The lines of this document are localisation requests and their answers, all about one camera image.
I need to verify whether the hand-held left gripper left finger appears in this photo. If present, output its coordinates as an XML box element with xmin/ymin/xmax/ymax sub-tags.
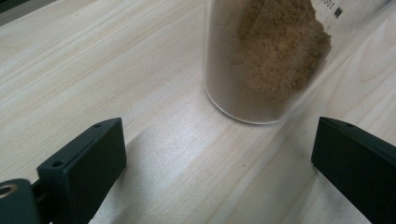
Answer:
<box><xmin>36</xmin><ymin>117</ymin><xmax>128</xmax><ymax>224</ymax></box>

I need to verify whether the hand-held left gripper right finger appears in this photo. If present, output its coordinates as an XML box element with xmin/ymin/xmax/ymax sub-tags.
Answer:
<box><xmin>310</xmin><ymin>116</ymin><xmax>396</xmax><ymax>224</ymax></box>

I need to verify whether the brown powder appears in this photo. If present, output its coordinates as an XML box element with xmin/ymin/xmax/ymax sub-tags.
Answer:
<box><xmin>229</xmin><ymin>0</ymin><xmax>332</xmax><ymax>104</ymax></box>

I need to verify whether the clear glass beaker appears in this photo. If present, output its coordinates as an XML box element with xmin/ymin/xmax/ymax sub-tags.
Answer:
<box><xmin>202</xmin><ymin>0</ymin><xmax>394</xmax><ymax>126</ymax></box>

